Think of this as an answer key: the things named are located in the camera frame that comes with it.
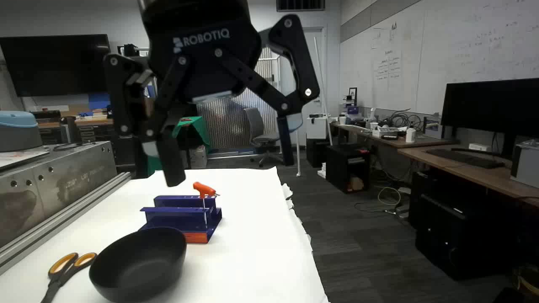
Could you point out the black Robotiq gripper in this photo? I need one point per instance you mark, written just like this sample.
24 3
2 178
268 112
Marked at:
203 48

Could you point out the black wall television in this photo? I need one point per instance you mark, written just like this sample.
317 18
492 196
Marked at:
56 65

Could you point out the black under-desk cabinet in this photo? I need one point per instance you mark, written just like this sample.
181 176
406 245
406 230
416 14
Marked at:
467 242

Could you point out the black bowl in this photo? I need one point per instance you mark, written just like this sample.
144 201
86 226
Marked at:
140 265

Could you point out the grey metal machine base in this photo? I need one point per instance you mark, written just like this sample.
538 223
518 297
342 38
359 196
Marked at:
44 189

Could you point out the black keyboard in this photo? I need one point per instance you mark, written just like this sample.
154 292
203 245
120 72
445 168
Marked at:
465 159

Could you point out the yellow handled scissors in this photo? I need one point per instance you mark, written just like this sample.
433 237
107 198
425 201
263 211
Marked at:
63 270

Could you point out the blue and orange tool holder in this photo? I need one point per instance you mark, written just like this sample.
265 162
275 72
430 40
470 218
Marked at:
192 216

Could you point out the wooden desk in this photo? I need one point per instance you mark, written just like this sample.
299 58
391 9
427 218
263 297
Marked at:
420 151

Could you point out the black computer monitor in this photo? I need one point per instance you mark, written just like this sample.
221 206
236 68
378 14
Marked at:
507 107

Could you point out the orange handled screwdriver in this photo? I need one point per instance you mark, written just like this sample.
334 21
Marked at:
204 191

